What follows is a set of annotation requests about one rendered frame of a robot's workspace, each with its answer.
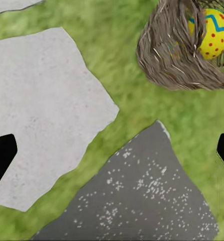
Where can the easter egg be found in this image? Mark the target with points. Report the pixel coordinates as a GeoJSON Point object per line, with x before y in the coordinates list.
{"type": "Point", "coordinates": [213, 43]}

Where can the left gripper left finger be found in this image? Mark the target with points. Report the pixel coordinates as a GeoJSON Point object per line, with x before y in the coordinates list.
{"type": "Point", "coordinates": [8, 150]}

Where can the wicker basket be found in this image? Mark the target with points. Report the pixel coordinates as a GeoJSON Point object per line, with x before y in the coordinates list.
{"type": "Point", "coordinates": [169, 55]}

